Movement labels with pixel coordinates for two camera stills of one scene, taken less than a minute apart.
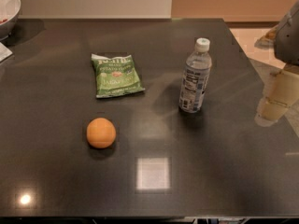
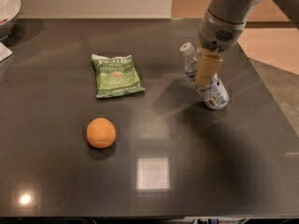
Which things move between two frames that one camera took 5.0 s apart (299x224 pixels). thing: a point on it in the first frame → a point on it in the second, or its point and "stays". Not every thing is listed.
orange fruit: x=101 y=133 stays
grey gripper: x=288 y=39 → x=219 y=36
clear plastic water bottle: x=195 y=77 → x=212 y=91
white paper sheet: x=5 y=52 stays
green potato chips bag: x=116 y=76 stays
